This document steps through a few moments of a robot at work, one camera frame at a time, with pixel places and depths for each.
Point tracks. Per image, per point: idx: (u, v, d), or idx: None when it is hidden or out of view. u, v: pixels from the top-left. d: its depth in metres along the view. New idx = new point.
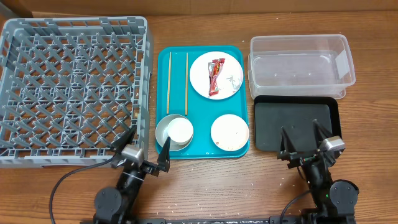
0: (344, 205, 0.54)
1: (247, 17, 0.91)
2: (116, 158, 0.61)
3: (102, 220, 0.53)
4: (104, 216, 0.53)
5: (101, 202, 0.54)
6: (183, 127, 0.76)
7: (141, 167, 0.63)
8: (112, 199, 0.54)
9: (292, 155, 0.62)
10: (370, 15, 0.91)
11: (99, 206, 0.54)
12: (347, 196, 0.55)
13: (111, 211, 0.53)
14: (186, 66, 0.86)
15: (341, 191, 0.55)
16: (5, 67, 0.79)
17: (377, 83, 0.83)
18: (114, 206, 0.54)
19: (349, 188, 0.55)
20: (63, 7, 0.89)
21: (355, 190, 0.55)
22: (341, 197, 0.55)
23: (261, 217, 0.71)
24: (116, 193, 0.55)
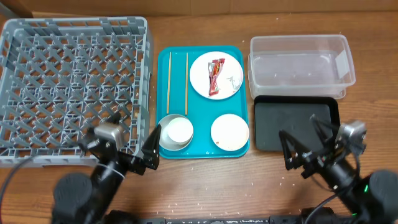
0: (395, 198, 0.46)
1: (247, 17, 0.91)
2: (88, 139, 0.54)
3: (63, 214, 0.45)
4: (66, 210, 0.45)
5: (63, 191, 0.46)
6: (183, 127, 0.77)
7: (121, 158, 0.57)
8: (79, 186, 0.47)
9: (306, 155, 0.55)
10: (370, 16, 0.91)
11: (59, 197, 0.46)
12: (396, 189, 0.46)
13: (76, 202, 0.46)
14: (186, 66, 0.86)
15: (384, 182, 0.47)
16: (5, 67, 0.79)
17: (377, 83, 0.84)
18: (80, 196, 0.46)
19: (394, 177, 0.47)
20: (63, 7, 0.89)
21: None
22: (388, 188, 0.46)
23: (262, 217, 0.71)
24: (83, 181, 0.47)
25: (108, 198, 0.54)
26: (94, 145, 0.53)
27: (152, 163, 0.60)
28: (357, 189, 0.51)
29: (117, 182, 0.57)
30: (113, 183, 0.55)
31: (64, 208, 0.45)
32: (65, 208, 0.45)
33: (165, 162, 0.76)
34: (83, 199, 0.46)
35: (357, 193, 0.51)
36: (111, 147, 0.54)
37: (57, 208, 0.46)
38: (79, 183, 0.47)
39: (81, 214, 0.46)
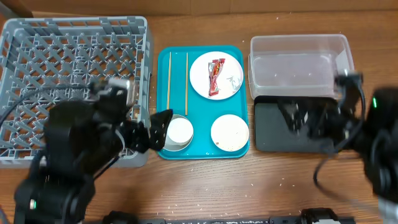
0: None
1: (247, 17, 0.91)
2: (100, 84, 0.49)
3: (56, 135, 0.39)
4: (61, 130, 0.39)
5: (61, 112, 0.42)
6: (183, 128, 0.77)
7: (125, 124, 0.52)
8: (83, 107, 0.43)
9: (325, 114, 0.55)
10: (370, 15, 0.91)
11: (55, 116, 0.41)
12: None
13: (77, 115, 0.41)
14: (186, 66, 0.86)
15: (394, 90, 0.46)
16: (5, 67, 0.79)
17: (378, 83, 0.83)
18: (81, 112, 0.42)
19: None
20: (63, 7, 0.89)
21: None
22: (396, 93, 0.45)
23: (261, 218, 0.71)
24: (89, 107, 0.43)
25: (97, 154, 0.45)
26: (106, 92, 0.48)
27: (157, 141, 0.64)
28: (370, 117, 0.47)
29: (118, 143, 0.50)
30: (111, 142, 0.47)
31: (60, 127, 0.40)
32: (62, 128, 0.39)
33: (165, 162, 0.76)
34: (82, 120, 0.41)
35: (375, 122, 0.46)
36: (122, 97, 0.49)
37: (51, 126, 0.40)
38: (83, 108, 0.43)
39: (73, 144, 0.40)
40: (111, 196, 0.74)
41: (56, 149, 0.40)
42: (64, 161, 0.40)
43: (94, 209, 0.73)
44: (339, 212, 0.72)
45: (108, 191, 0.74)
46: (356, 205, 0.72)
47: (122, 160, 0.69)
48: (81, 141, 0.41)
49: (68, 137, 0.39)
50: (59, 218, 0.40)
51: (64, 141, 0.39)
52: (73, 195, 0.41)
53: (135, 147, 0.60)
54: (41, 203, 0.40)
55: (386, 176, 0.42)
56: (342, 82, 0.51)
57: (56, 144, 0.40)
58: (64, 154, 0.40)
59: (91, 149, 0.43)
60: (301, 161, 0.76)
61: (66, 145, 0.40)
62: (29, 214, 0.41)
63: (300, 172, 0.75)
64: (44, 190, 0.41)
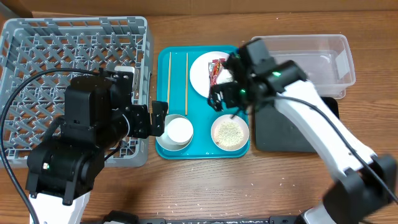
0: (249, 48, 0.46)
1: (247, 17, 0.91)
2: (106, 73, 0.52)
3: (76, 97, 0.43)
4: (81, 93, 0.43)
5: (81, 81, 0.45)
6: (182, 127, 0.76)
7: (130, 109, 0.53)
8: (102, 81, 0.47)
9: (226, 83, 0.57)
10: (370, 15, 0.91)
11: (78, 83, 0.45)
12: (264, 46, 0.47)
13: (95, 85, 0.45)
14: (186, 66, 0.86)
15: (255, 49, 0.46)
16: (5, 67, 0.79)
17: (378, 83, 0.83)
18: (98, 84, 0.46)
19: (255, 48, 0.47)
20: (63, 7, 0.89)
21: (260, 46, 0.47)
22: (256, 51, 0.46)
23: (262, 217, 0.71)
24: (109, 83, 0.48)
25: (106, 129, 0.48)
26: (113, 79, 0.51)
27: (158, 126, 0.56)
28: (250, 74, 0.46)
29: (125, 126, 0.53)
30: (119, 122, 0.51)
31: (81, 91, 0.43)
32: (82, 93, 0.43)
33: (166, 162, 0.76)
34: (101, 89, 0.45)
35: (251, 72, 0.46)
36: (129, 81, 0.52)
37: (71, 90, 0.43)
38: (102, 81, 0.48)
39: (91, 109, 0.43)
40: (111, 196, 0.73)
41: (74, 114, 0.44)
42: (80, 127, 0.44)
43: (94, 209, 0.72)
44: None
45: (108, 191, 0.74)
46: None
47: (123, 159, 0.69)
48: (99, 109, 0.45)
49: (88, 99, 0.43)
50: (71, 182, 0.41)
51: (83, 105, 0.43)
52: (84, 159, 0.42)
53: (137, 133, 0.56)
54: (55, 165, 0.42)
55: (261, 86, 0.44)
56: (227, 66, 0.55)
57: (76, 107, 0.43)
58: (82, 118, 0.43)
59: (105, 120, 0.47)
60: (301, 160, 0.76)
61: (86, 109, 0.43)
62: (41, 178, 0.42)
63: (300, 172, 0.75)
64: (56, 154, 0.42)
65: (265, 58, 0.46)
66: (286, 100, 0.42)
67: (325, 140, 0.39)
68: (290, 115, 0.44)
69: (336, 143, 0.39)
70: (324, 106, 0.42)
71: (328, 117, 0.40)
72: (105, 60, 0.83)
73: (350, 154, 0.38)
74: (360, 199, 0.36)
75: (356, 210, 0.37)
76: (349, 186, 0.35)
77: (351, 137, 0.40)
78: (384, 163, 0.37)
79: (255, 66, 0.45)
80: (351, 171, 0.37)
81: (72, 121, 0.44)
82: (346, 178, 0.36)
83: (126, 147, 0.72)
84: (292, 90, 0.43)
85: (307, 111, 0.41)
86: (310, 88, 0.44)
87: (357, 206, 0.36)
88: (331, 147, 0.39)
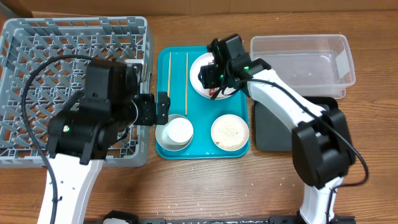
0: (227, 45, 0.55)
1: (247, 17, 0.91)
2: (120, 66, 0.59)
3: (98, 71, 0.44)
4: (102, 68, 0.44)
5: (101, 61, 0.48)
6: (182, 127, 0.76)
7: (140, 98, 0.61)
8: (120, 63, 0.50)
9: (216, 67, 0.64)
10: (370, 15, 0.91)
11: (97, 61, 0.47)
12: (240, 42, 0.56)
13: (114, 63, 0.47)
14: (186, 66, 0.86)
15: (233, 45, 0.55)
16: (5, 67, 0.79)
17: (378, 83, 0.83)
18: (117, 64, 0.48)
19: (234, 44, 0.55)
20: (63, 7, 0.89)
21: (238, 42, 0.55)
22: (235, 48, 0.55)
23: (262, 218, 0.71)
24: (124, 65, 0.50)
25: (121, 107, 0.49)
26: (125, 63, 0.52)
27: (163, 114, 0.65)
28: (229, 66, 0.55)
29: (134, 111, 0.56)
30: (129, 106, 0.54)
31: (101, 66, 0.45)
32: (102, 68, 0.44)
33: (166, 162, 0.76)
34: (119, 67, 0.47)
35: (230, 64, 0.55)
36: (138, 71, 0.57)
37: (92, 65, 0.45)
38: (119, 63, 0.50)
39: (111, 84, 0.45)
40: (111, 196, 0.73)
41: (94, 88, 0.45)
42: (98, 99, 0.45)
43: (94, 209, 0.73)
44: (338, 211, 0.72)
45: (108, 191, 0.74)
46: (356, 205, 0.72)
47: (123, 159, 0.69)
48: (117, 85, 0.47)
49: (108, 74, 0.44)
50: (89, 144, 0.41)
51: (103, 78, 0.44)
52: (100, 127, 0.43)
53: (144, 121, 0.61)
54: (74, 129, 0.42)
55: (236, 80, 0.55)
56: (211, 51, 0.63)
57: (95, 81, 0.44)
58: (101, 91, 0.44)
59: (121, 98, 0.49)
60: None
61: (105, 83, 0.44)
62: (60, 141, 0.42)
63: None
64: (76, 119, 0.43)
65: (240, 53, 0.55)
66: (255, 84, 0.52)
67: (284, 106, 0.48)
68: (260, 96, 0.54)
69: (291, 106, 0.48)
70: (282, 82, 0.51)
71: (285, 89, 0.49)
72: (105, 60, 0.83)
73: (303, 112, 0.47)
74: (316, 147, 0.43)
75: (314, 160, 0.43)
76: (303, 135, 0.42)
77: (305, 101, 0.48)
78: (333, 116, 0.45)
79: (232, 61, 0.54)
80: (303, 123, 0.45)
81: (91, 94, 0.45)
82: (301, 129, 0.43)
83: (126, 147, 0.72)
84: (261, 76, 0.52)
85: (270, 89, 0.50)
86: (272, 73, 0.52)
87: (314, 155, 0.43)
88: (288, 111, 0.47)
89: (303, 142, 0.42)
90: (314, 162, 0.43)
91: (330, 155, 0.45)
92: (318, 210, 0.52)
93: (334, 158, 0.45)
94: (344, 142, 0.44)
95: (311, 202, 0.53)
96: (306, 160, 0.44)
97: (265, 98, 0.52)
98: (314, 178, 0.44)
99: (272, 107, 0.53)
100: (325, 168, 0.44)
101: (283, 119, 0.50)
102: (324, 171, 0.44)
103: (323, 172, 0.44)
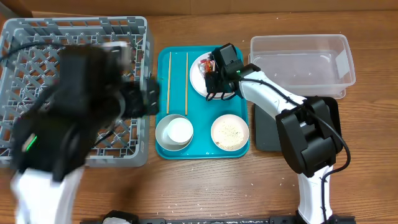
0: (221, 53, 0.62)
1: (247, 17, 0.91)
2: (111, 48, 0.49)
3: (71, 60, 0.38)
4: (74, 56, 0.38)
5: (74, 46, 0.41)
6: (183, 127, 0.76)
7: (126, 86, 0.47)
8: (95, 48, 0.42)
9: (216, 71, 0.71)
10: (370, 15, 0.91)
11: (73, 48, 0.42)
12: (232, 50, 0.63)
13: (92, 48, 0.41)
14: (186, 66, 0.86)
15: (226, 53, 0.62)
16: (5, 67, 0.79)
17: (378, 83, 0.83)
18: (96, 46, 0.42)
19: (227, 52, 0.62)
20: (63, 7, 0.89)
21: (232, 50, 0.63)
22: (227, 55, 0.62)
23: (261, 217, 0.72)
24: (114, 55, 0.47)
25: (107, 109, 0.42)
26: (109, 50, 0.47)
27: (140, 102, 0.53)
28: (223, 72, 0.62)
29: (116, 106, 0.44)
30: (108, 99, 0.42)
31: (76, 54, 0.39)
32: (78, 56, 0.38)
33: (166, 162, 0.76)
34: (97, 54, 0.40)
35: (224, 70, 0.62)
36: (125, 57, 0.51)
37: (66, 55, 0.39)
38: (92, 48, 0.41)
39: (85, 75, 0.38)
40: (111, 195, 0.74)
41: (66, 81, 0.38)
42: (73, 95, 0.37)
43: (94, 209, 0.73)
44: (338, 211, 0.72)
45: (108, 191, 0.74)
46: (356, 205, 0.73)
47: (123, 159, 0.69)
48: (88, 76, 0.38)
49: (82, 64, 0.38)
50: (58, 149, 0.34)
51: (77, 70, 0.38)
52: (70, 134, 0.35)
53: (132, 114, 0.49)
54: (40, 135, 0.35)
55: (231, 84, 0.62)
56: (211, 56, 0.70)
57: (68, 71, 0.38)
58: (74, 86, 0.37)
59: (97, 90, 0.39)
60: None
61: (79, 74, 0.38)
62: (23, 152, 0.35)
63: None
64: (43, 124, 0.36)
65: (234, 60, 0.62)
66: (245, 84, 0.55)
67: (269, 98, 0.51)
68: (250, 94, 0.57)
69: (277, 98, 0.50)
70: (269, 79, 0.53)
71: (272, 85, 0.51)
72: None
73: (286, 101, 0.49)
74: (299, 132, 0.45)
75: (298, 144, 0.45)
76: (286, 122, 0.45)
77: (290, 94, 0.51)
78: (315, 103, 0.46)
79: (226, 66, 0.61)
80: (286, 111, 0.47)
81: (63, 88, 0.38)
82: (284, 116, 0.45)
83: (126, 147, 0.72)
84: (252, 76, 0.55)
85: (259, 86, 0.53)
86: (262, 73, 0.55)
87: (298, 139, 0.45)
88: (274, 102, 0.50)
89: (285, 127, 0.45)
90: (298, 147, 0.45)
91: (315, 141, 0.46)
92: (313, 205, 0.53)
93: (319, 144, 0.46)
94: (326, 126, 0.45)
95: (306, 198, 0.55)
96: (290, 145, 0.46)
97: (254, 94, 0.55)
98: (301, 163, 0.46)
99: (261, 104, 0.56)
100: (310, 154, 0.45)
101: (271, 111, 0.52)
102: (310, 156, 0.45)
103: (308, 157, 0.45)
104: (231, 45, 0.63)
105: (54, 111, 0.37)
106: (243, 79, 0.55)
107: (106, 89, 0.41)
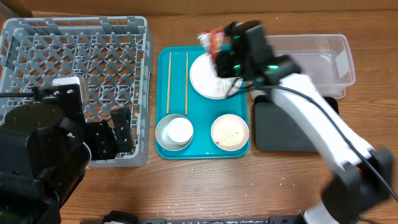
0: (249, 35, 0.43)
1: (247, 16, 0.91)
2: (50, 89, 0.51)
3: (15, 141, 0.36)
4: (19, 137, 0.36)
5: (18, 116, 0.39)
6: (183, 127, 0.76)
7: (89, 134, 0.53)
8: (47, 113, 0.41)
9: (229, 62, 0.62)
10: (370, 15, 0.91)
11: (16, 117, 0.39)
12: (262, 32, 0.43)
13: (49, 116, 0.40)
14: (186, 66, 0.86)
15: (255, 35, 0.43)
16: (5, 67, 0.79)
17: (378, 83, 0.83)
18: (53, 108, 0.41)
19: (258, 34, 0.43)
20: (63, 7, 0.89)
21: (262, 28, 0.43)
22: (258, 39, 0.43)
23: (262, 217, 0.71)
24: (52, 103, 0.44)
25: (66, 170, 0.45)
26: (53, 96, 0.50)
27: (104, 141, 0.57)
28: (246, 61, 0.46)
29: (84, 152, 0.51)
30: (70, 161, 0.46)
31: (17, 133, 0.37)
32: (18, 135, 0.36)
33: (165, 162, 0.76)
34: (44, 126, 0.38)
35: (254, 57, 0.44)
36: (73, 94, 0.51)
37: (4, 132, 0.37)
38: (35, 111, 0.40)
39: (32, 157, 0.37)
40: (111, 195, 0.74)
41: (11, 162, 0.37)
42: (22, 179, 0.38)
43: (94, 209, 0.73)
44: None
45: (108, 191, 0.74)
46: None
47: (123, 159, 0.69)
48: (37, 155, 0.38)
49: (26, 145, 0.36)
50: None
51: (20, 153, 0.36)
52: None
53: (102, 154, 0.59)
54: None
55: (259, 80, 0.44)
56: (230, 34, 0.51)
57: (11, 155, 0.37)
58: (22, 170, 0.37)
59: (56, 162, 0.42)
60: (301, 160, 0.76)
61: (25, 158, 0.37)
62: None
63: (300, 172, 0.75)
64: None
65: (263, 46, 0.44)
66: (285, 94, 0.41)
67: (324, 135, 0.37)
68: (287, 107, 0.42)
69: (333, 137, 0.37)
70: (318, 97, 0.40)
71: (323, 108, 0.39)
72: (105, 60, 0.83)
73: (346, 147, 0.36)
74: (357, 190, 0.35)
75: (351, 201, 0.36)
76: (347, 178, 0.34)
77: (349, 130, 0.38)
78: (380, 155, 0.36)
79: (253, 53, 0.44)
80: (348, 165, 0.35)
81: (10, 172, 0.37)
82: (342, 170, 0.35)
83: None
84: (291, 84, 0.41)
85: (304, 104, 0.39)
86: (306, 80, 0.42)
87: (353, 196, 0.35)
88: (329, 144, 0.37)
89: (347, 185, 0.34)
90: (349, 203, 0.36)
91: (369, 195, 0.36)
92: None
93: (373, 200, 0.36)
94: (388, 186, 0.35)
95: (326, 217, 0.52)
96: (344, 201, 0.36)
97: (293, 112, 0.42)
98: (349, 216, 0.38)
99: (298, 125, 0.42)
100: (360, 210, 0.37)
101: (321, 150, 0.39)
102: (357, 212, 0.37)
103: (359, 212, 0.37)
104: (261, 25, 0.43)
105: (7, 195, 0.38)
106: (283, 88, 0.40)
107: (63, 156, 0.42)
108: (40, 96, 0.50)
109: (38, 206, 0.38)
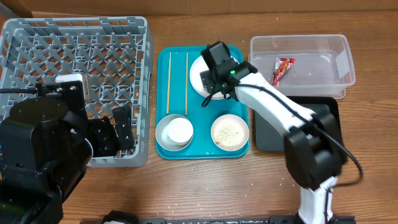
0: (211, 52, 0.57)
1: (247, 17, 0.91)
2: (53, 86, 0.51)
3: (18, 135, 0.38)
4: (22, 131, 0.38)
5: (23, 109, 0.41)
6: (183, 127, 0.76)
7: (93, 128, 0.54)
8: (51, 107, 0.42)
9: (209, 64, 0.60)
10: (370, 15, 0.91)
11: (21, 111, 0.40)
12: (223, 48, 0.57)
13: (54, 110, 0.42)
14: (186, 66, 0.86)
15: (216, 51, 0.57)
16: (5, 67, 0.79)
17: (378, 83, 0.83)
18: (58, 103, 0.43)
19: (219, 50, 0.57)
20: (63, 7, 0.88)
21: (221, 45, 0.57)
22: (219, 54, 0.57)
23: (261, 217, 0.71)
24: (56, 98, 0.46)
25: (71, 164, 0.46)
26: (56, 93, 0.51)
27: (106, 137, 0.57)
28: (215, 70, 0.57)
29: (87, 146, 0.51)
30: (74, 155, 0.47)
31: (22, 126, 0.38)
32: (25, 128, 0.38)
33: (165, 162, 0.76)
34: (48, 120, 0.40)
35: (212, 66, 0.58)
36: (77, 91, 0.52)
37: (10, 126, 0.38)
38: (41, 105, 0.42)
39: (35, 150, 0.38)
40: (111, 195, 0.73)
41: (15, 157, 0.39)
42: (25, 173, 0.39)
43: (94, 209, 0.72)
44: (338, 211, 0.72)
45: (108, 191, 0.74)
46: (356, 205, 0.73)
47: (123, 159, 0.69)
48: (41, 147, 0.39)
49: (31, 138, 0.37)
50: None
51: (25, 144, 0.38)
52: (29, 218, 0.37)
53: (106, 150, 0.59)
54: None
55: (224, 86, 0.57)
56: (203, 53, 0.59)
57: (16, 147, 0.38)
58: (26, 162, 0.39)
59: (59, 156, 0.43)
60: None
61: (29, 150, 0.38)
62: None
63: None
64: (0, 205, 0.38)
65: (225, 59, 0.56)
66: (240, 91, 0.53)
67: (276, 112, 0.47)
68: (249, 101, 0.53)
69: (282, 111, 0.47)
70: (272, 88, 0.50)
71: (273, 93, 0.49)
72: (105, 60, 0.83)
73: (293, 116, 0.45)
74: (307, 150, 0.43)
75: (308, 162, 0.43)
76: (295, 140, 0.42)
77: (297, 105, 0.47)
78: (321, 117, 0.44)
79: (217, 68, 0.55)
80: (294, 127, 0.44)
81: (14, 164, 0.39)
82: (291, 134, 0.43)
83: None
84: (249, 80, 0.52)
85: (259, 93, 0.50)
86: (259, 76, 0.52)
87: (308, 157, 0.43)
88: (280, 118, 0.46)
89: (296, 146, 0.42)
90: (307, 166, 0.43)
91: (324, 157, 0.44)
92: (316, 210, 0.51)
93: (329, 160, 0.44)
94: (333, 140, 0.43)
95: (308, 203, 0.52)
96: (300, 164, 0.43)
97: (254, 102, 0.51)
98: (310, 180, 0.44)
99: (262, 113, 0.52)
100: (320, 171, 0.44)
101: (277, 127, 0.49)
102: (319, 173, 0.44)
103: (318, 174, 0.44)
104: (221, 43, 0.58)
105: (11, 188, 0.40)
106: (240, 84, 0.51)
107: (65, 149, 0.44)
108: (43, 93, 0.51)
109: (41, 199, 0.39)
